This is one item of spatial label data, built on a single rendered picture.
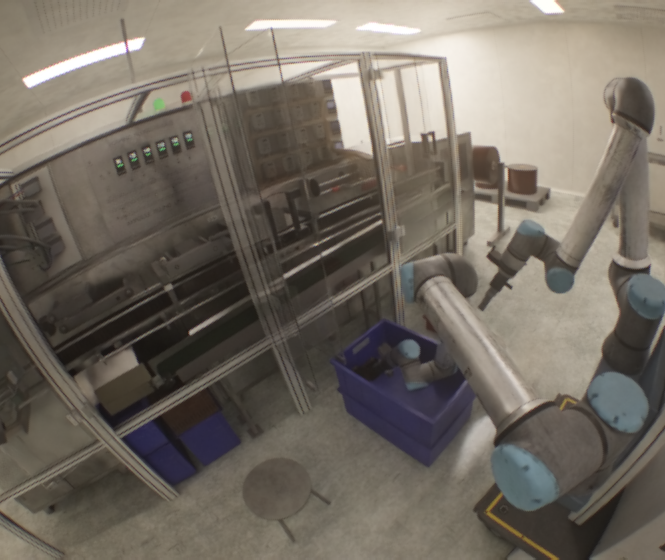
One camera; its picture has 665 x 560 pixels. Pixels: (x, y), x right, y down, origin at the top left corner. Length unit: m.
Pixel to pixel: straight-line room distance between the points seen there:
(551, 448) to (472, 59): 5.79
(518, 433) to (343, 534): 1.09
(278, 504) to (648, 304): 1.45
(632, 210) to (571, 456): 0.76
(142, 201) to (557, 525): 2.22
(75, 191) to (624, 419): 2.03
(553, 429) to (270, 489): 1.13
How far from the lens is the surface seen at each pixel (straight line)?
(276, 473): 1.48
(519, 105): 5.70
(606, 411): 0.68
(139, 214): 1.76
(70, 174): 1.75
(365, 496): 1.62
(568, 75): 5.49
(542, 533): 1.29
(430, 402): 1.61
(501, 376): 0.69
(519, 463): 0.60
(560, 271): 1.00
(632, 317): 1.10
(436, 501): 1.60
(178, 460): 1.86
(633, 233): 1.16
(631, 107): 0.94
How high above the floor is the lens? 1.50
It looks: 29 degrees down
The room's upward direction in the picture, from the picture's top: 12 degrees counter-clockwise
